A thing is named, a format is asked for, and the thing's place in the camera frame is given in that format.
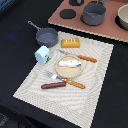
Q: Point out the light blue milk carton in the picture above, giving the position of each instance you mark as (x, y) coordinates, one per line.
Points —
(42, 55)

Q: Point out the knife with wooden handle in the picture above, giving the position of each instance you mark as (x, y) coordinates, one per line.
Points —
(79, 56)

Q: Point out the brown toy sausage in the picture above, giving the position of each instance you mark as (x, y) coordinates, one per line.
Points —
(53, 85)

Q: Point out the yellow toy bread loaf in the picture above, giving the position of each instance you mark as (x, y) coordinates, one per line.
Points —
(70, 43)

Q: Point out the round beige plate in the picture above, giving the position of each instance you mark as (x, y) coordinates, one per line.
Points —
(68, 72)

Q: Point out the fork with wooden handle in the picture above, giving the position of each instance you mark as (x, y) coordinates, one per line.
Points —
(71, 82)

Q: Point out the woven beige placemat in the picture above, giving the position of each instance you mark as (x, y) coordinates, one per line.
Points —
(70, 103)

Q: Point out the beige bowl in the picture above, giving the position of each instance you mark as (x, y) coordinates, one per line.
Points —
(123, 16)

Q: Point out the white and blue toy fish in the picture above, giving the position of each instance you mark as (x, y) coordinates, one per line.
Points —
(70, 63)

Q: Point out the low grey pot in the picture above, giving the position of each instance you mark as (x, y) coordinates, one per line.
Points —
(45, 36)

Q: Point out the tall grey pot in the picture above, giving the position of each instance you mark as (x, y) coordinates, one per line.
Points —
(94, 12)

